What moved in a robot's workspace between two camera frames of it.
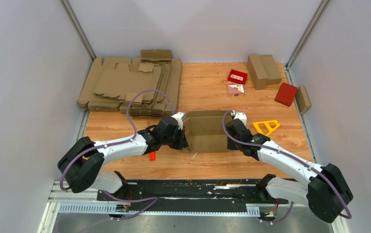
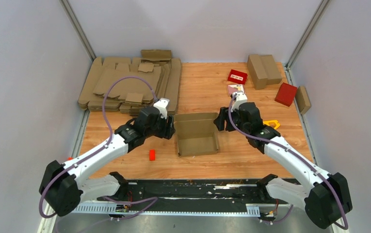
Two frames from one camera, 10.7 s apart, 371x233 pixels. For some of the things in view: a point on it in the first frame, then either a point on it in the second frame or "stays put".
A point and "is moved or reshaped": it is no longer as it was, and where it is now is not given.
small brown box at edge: x=302 y=99 stays put
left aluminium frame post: x=78 y=28 stays put
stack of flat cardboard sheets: x=150 y=86 stays put
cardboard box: x=204 y=130 is moved or reshaped
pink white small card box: x=235 y=90 stays put
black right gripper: x=229 y=145 → x=219 y=121
